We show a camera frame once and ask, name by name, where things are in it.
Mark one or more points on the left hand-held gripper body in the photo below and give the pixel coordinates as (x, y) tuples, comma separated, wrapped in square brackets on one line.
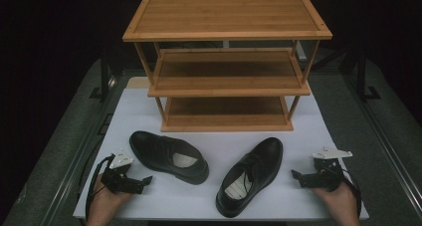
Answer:
[(117, 181)]

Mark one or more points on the black leather shoe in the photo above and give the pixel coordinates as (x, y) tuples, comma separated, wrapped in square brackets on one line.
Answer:
[(156, 153), (265, 156)]

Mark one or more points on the person's right hand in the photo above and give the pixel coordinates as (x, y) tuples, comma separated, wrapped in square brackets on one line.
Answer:
[(341, 206)]

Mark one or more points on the black metal stand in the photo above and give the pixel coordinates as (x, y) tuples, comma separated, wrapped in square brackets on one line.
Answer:
[(363, 80), (104, 76)]

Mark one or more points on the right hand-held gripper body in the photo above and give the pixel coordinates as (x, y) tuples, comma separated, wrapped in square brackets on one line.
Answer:
[(326, 176)]

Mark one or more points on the white table mat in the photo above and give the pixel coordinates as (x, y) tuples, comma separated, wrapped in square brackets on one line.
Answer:
[(217, 143)]

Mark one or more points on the person's left hand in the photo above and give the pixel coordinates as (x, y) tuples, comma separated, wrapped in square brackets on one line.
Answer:
[(103, 206)]

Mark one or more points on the wooden three-tier shoe rack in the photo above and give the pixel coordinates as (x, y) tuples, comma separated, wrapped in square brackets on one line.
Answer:
[(225, 17)]

